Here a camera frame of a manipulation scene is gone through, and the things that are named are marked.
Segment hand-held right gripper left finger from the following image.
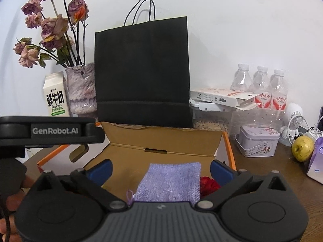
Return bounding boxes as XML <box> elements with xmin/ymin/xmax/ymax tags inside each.
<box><xmin>35</xmin><ymin>159</ymin><xmax>127</xmax><ymax>211</ymax></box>

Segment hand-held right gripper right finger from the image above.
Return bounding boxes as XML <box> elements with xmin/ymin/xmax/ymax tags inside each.
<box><xmin>195</xmin><ymin>159</ymin><xmax>288</xmax><ymax>210</ymax></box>

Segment red fabric flower clip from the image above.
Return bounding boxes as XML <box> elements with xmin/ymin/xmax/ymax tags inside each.
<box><xmin>200</xmin><ymin>176</ymin><xmax>220</xmax><ymax>197</ymax></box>

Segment purple woven pouch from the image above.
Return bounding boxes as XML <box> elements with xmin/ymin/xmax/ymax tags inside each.
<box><xmin>126</xmin><ymin>162</ymin><xmax>201</xmax><ymax>206</ymax></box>

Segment orange cardboard box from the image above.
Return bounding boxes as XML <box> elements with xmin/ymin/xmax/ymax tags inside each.
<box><xmin>37</xmin><ymin>121</ymin><xmax>237</xmax><ymax>202</ymax></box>

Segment person's left hand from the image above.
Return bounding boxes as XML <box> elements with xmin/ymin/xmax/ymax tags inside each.
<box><xmin>0</xmin><ymin>156</ymin><xmax>36</xmax><ymax>236</ymax></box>

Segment floral tin box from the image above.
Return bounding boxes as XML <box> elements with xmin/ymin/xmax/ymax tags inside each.
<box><xmin>235</xmin><ymin>125</ymin><xmax>280</xmax><ymax>158</ymax></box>

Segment clear food container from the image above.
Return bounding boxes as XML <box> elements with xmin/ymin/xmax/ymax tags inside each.
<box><xmin>190</xmin><ymin>100</ymin><xmax>233</xmax><ymax>133</ymax></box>

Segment white green milk carton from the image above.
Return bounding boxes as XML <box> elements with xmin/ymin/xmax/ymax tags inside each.
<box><xmin>43</xmin><ymin>72</ymin><xmax>70</xmax><ymax>118</ymax></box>

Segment clear plastic wrapped pack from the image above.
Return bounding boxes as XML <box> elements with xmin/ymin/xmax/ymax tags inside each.
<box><xmin>231</xmin><ymin>107</ymin><xmax>287</xmax><ymax>142</ymax></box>

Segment flat white carton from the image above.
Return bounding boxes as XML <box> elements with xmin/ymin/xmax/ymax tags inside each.
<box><xmin>190</xmin><ymin>88</ymin><xmax>259</xmax><ymax>111</ymax></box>

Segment yellow-green apple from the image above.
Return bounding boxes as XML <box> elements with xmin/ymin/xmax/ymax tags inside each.
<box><xmin>292</xmin><ymin>136</ymin><xmax>315</xmax><ymax>162</ymax></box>

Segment small white desk fan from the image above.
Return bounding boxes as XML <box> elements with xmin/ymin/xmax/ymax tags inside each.
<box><xmin>280</xmin><ymin>103</ymin><xmax>304</xmax><ymax>147</ymax></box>

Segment clear water bottle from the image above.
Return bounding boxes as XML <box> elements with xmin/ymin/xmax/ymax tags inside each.
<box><xmin>231</xmin><ymin>63</ymin><xmax>253</xmax><ymax>94</ymax></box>
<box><xmin>253</xmin><ymin>66</ymin><xmax>272</xmax><ymax>109</ymax></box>
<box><xmin>270</xmin><ymin>69</ymin><xmax>288</xmax><ymax>111</ymax></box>

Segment purple tissue pack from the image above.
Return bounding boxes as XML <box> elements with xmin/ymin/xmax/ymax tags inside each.
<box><xmin>306</xmin><ymin>137</ymin><xmax>323</xmax><ymax>184</ymax></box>

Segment dried rose bouquet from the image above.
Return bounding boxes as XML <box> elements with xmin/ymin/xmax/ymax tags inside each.
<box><xmin>13</xmin><ymin>0</ymin><xmax>89</xmax><ymax>68</ymax></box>

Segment black paper bag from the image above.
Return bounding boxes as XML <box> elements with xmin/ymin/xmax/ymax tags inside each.
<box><xmin>94</xmin><ymin>0</ymin><xmax>193</xmax><ymax>129</ymax></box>

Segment white charger with cables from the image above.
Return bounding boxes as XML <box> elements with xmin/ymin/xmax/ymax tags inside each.
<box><xmin>298</xmin><ymin>106</ymin><xmax>323</xmax><ymax>142</ymax></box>

